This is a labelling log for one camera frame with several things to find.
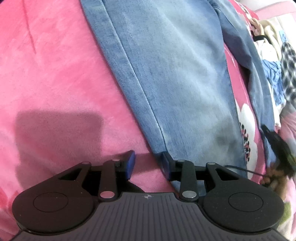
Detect blue denim jeans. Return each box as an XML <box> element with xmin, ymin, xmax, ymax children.
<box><xmin>81</xmin><ymin>1</ymin><xmax>275</xmax><ymax>181</ymax></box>

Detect pink grey floral duvet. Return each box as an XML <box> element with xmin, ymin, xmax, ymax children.
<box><xmin>277</xmin><ymin>104</ymin><xmax>295</xmax><ymax>240</ymax></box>

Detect black white plaid shirt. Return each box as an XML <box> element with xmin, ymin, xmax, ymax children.
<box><xmin>280</xmin><ymin>41</ymin><xmax>296</xmax><ymax>108</ymax></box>

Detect pink floral bed blanket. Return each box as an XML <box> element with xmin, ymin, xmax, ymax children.
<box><xmin>0</xmin><ymin>0</ymin><xmax>271</xmax><ymax>237</ymax></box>

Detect light blue shirt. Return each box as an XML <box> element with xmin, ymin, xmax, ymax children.
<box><xmin>262</xmin><ymin>31</ymin><xmax>287</xmax><ymax>107</ymax></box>

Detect black garment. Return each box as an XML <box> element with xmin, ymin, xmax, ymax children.
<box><xmin>253</xmin><ymin>35</ymin><xmax>272</xmax><ymax>44</ymax></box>

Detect cream knit sweater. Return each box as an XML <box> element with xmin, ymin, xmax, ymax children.
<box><xmin>249</xmin><ymin>18</ymin><xmax>282</xmax><ymax>45</ymax></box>

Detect black cable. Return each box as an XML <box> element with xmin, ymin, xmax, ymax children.
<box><xmin>225</xmin><ymin>164</ymin><xmax>269</xmax><ymax>179</ymax></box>

